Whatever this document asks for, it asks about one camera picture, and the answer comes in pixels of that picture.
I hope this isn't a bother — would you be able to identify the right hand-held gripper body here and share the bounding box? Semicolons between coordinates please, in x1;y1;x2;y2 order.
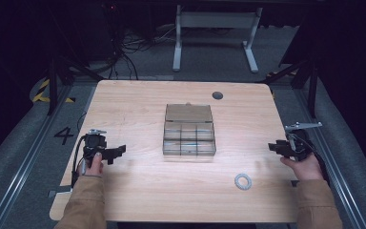
281;121;323;162

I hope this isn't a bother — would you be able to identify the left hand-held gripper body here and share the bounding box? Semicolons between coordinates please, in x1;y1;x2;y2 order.
81;128;110;160

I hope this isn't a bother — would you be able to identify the white hair tie ring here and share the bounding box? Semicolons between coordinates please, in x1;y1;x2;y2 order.
234;173;254;192

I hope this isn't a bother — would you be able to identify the clear plastic compartment box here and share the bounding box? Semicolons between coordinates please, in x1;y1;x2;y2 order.
162;102;217;157

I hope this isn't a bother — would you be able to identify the person's left hand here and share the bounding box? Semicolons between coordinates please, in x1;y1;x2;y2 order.
81;152;105;177

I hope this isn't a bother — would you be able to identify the person's right hand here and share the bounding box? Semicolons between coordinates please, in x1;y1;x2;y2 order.
279;152;325;181

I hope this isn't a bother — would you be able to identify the black metal stand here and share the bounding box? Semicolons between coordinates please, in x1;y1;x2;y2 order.
46;55;106;116
260;56;319;119

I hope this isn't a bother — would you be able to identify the yellow black floor tape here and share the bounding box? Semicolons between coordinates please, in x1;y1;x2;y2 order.
31;78;76;104

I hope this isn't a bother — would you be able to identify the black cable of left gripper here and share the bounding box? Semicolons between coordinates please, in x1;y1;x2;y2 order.
71;134;90;189

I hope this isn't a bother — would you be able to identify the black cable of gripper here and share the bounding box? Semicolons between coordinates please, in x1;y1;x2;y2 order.
304;136;331;187
71;134;90;189

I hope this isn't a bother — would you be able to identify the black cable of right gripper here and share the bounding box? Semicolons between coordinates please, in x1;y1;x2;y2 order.
304;136;331;187

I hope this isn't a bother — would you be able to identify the bundle of floor cables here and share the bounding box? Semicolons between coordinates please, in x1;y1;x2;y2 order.
101;18;179;80

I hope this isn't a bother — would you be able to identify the white metal table frame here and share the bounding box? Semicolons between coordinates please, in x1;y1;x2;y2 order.
172;4;264;74

